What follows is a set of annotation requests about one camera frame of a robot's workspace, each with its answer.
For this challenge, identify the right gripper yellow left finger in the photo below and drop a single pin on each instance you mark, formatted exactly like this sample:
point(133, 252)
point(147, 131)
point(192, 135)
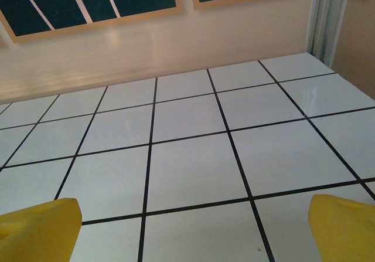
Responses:
point(35, 235)

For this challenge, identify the aluminium corner post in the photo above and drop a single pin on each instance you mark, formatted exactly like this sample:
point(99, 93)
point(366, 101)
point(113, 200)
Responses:
point(325, 16)

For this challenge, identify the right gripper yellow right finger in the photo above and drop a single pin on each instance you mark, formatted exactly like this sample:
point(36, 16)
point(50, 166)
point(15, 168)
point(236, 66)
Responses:
point(348, 232)

